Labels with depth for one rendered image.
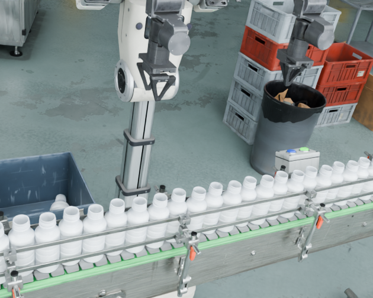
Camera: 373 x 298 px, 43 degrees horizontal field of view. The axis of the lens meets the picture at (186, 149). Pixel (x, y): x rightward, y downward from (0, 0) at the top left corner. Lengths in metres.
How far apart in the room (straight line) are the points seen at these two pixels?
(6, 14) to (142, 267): 3.75
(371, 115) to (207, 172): 1.95
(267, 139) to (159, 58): 2.31
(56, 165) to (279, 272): 1.56
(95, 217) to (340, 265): 2.12
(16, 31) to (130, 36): 3.23
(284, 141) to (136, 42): 1.93
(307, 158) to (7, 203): 1.10
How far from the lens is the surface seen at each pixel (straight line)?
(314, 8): 1.39
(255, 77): 3.77
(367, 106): 4.80
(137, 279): 1.37
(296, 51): 1.42
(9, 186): 1.81
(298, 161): 1.69
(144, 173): 2.02
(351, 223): 1.81
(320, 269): 2.99
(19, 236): 1.18
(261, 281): 2.77
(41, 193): 1.86
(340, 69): 4.32
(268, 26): 3.64
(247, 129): 3.91
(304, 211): 1.56
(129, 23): 1.66
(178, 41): 1.10
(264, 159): 3.51
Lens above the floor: 1.94
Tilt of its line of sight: 32 degrees down
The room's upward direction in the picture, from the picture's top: 11 degrees clockwise
